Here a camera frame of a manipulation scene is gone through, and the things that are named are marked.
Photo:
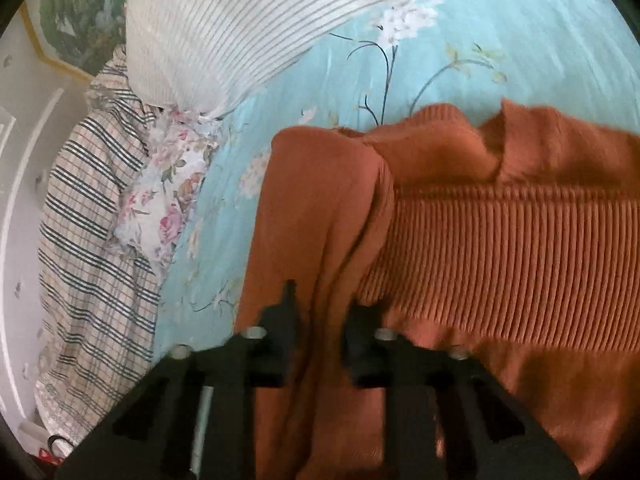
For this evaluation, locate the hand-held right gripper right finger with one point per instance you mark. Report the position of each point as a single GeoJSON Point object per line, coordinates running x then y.
{"type": "Point", "coordinates": [362, 350]}

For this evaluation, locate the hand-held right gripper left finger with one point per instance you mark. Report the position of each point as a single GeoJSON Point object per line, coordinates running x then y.
{"type": "Point", "coordinates": [277, 340]}

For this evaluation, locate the orange knit sweater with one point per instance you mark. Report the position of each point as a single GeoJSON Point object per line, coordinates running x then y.
{"type": "Point", "coordinates": [500, 235]}

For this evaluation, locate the pink floral cloth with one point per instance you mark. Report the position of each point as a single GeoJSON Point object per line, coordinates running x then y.
{"type": "Point", "coordinates": [165, 200]}

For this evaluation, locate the plaid bedsheet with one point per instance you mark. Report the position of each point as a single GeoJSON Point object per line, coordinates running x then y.
{"type": "Point", "coordinates": [85, 260]}

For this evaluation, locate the white striped quilt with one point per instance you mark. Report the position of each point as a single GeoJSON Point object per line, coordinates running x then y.
{"type": "Point", "coordinates": [225, 25]}

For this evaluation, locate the light blue floral bedsheet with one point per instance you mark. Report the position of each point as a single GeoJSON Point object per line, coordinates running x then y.
{"type": "Point", "coordinates": [450, 25]}

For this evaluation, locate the framed landscape painting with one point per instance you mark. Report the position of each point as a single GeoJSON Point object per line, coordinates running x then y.
{"type": "Point", "coordinates": [75, 20]}

